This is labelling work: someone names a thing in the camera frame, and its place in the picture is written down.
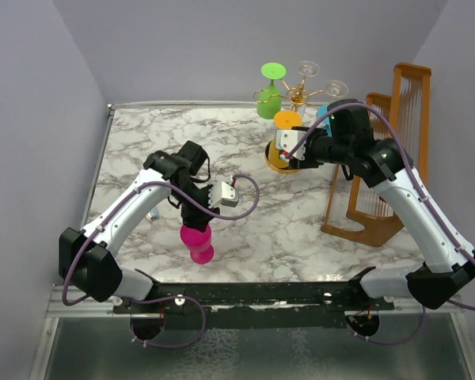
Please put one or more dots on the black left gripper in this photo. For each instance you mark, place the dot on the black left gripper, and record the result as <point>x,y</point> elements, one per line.
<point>198,218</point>

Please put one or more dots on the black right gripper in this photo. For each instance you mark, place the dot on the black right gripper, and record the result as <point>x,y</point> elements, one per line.
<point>307,162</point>

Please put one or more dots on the pink plastic goblet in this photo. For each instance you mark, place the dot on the pink plastic goblet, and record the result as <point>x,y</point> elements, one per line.
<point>198,244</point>

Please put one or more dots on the blue plastic goblet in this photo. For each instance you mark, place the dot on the blue plastic goblet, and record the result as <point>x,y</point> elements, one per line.
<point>325,123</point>

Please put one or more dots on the clear tall wine glass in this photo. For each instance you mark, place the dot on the clear tall wine glass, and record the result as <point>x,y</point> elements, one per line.
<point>335,88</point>

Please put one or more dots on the green plastic goblet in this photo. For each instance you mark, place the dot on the green plastic goblet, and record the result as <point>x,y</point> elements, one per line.
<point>268,99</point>

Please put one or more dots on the orange plastic goblet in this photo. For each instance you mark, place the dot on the orange plastic goblet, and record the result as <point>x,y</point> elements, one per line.
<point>287,119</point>

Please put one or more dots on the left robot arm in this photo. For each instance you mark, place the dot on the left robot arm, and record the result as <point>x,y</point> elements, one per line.
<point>87,257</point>

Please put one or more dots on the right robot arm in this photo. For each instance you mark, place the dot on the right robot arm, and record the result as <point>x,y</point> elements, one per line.
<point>344,136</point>

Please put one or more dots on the gold wine glass rack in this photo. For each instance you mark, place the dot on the gold wine glass rack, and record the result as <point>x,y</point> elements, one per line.
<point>296,98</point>

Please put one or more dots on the wooden ribbed glass rack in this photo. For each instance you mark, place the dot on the wooden ribbed glass rack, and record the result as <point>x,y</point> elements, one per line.
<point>356,212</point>

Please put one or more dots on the small blue stapler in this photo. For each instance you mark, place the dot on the small blue stapler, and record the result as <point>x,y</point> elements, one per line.
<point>153,214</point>

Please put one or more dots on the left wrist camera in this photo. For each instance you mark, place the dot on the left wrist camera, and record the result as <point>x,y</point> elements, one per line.
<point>223,194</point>

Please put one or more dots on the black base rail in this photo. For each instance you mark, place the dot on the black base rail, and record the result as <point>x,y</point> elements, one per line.
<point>255,305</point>

